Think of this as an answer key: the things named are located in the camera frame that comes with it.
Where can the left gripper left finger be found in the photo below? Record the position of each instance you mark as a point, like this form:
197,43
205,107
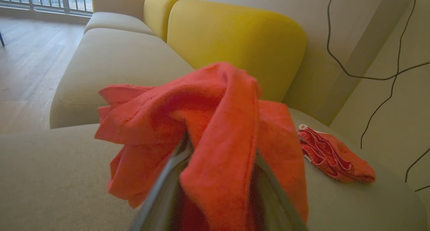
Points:
158,204

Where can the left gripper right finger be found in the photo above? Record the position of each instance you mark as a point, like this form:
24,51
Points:
277,204

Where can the red shorts with white stripe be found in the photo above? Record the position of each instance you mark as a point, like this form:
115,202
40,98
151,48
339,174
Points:
336,157

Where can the red Bulls 23 jersey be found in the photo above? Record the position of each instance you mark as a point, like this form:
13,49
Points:
221,123

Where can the large grey seat cushion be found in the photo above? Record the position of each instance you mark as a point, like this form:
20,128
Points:
50,177

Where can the grey back cushion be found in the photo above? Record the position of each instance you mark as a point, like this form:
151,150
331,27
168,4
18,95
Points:
319,73

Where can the small grey seat cushion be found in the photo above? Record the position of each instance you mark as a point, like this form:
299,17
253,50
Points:
114,66

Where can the wide yellow back cushion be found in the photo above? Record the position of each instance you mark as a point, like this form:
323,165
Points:
235,36

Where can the distant grey seat cushion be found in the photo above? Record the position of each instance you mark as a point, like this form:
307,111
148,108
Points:
114,22

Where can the narrow yellow back cushion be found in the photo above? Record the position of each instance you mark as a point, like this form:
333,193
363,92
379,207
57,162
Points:
158,12

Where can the beige sofa end cushion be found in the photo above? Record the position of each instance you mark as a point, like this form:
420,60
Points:
117,0

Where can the dark furniture leg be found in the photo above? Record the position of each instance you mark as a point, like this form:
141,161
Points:
2,39

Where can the metal window railing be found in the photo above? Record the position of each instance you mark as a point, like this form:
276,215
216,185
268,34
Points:
50,0

